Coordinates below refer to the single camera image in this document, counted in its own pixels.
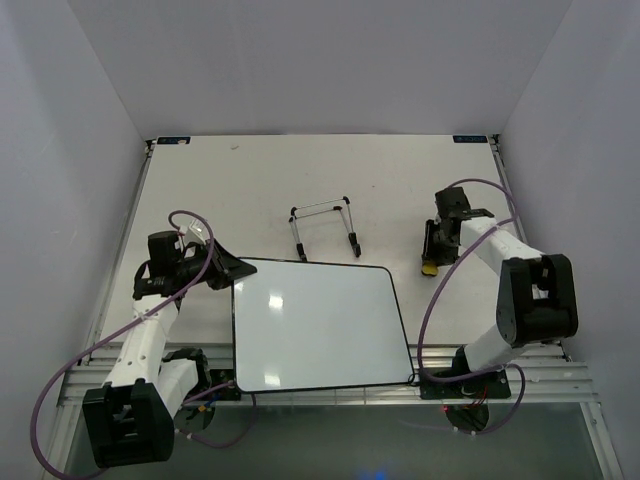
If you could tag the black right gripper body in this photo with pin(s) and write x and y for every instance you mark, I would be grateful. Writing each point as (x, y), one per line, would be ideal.
(448, 249)

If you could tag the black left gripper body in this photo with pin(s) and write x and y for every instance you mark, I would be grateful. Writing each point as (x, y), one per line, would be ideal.
(214, 275)

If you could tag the yellow whiteboard eraser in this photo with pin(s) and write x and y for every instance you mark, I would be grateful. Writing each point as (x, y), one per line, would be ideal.
(429, 269)

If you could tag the white whiteboard black frame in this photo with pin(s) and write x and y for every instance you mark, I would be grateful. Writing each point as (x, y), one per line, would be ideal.
(317, 326)

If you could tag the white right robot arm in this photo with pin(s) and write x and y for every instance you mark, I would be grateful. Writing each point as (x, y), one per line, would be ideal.
(536, 302)

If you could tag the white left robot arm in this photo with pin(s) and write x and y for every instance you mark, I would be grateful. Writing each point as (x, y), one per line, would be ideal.
(131, 417)

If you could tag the black metal easel stand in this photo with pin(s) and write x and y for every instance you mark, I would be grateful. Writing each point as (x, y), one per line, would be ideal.
(320, 218)

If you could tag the blue label sticker right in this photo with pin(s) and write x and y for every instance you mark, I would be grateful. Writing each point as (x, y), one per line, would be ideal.
(470, 139)

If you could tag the blue label sticker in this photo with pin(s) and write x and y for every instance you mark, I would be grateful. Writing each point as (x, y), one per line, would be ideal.
(173, 140)
(470, 139)

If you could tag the blue label sticker left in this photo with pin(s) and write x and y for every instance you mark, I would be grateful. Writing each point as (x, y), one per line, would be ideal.
(173, 140)

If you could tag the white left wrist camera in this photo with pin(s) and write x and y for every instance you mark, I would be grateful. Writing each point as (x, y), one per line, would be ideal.
(193, 233)

